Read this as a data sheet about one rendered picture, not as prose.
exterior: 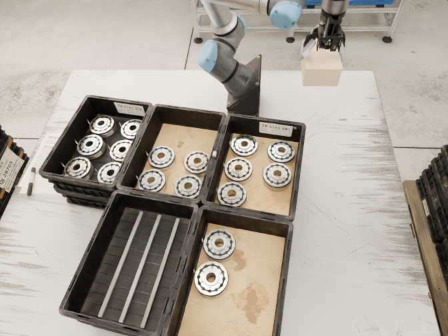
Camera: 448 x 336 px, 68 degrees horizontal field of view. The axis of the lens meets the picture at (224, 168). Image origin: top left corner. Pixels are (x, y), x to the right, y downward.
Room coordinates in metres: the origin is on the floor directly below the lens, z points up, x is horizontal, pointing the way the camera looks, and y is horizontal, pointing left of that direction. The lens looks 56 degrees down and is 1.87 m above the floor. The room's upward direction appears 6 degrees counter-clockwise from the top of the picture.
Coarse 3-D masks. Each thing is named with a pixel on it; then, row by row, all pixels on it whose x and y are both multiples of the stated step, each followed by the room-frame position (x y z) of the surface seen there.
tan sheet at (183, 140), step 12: (168, 132) 0.90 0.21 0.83; (180, 132) 0.89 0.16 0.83; (192, 132) 0.88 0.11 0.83; (204, 132) 0.88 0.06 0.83; (216, 132) 0.87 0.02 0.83; (156, 144) 0.84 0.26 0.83; (168, 144) 0.83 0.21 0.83; (180, 144) 0.83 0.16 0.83; (192, 144) 0.82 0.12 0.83; (204, 144) 0.81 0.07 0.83; (180, 156) 0.77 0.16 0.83; (144, 168) 0.73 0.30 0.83; (180, 168) 0.71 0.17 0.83; (168, 180) 0.66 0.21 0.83; (168, 192) 0.61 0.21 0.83
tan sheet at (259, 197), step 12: (264, 144) 0.78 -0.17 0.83; (228, 156) 0.74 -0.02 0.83; (264, 156) 0.73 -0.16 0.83; (264, 168) 0.67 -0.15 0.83; (252, 180) 0.63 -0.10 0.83; (252, 192) 0.58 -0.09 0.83; (264, 192) 0.57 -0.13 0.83; (276, 192) 0.57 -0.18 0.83; (288, 192) 0.56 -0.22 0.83; (252, 204) 0.53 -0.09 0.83; (264, 204) 0.52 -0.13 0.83; (276, 204) 0.52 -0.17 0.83; (288, 204) 0.51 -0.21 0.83
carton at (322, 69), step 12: (312, 48) 0.96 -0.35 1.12; (312, 60) 0.90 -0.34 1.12; (324, 60) 0.89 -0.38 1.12; (336, 60) 0.89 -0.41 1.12; (312, 72) 0.86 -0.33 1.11; (324, 72) 0.85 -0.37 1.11; (336, 72) 0.84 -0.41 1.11; (312, 84) 0.85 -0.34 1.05; (324, 84) 0.85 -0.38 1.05; (336, 84) 0.84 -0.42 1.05
